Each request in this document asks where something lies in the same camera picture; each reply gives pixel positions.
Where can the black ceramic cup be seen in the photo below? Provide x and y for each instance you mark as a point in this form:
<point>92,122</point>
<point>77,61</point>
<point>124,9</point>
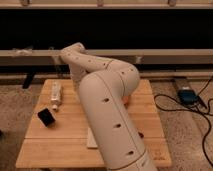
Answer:
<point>46,117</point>

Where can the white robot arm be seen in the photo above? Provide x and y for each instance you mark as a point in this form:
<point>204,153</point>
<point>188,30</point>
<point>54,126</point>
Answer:
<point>102,84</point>

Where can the orange ceramic bowl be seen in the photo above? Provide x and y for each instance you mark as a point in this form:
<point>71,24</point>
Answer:
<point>125,100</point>

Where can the white rectangular eraser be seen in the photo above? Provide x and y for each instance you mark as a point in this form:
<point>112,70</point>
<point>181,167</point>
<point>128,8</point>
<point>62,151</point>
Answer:
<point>91,143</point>

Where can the white tube with cap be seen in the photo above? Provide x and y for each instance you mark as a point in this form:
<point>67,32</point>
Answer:
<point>56,95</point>

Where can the blue power adapter box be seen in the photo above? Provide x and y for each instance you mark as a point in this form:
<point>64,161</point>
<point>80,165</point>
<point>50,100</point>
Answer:
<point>187,97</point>

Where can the long wooden rail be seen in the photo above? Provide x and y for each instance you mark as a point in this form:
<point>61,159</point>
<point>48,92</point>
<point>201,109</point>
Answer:
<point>136,56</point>

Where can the black bracket under rail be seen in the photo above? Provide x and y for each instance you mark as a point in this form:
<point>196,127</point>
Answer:
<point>28,80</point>

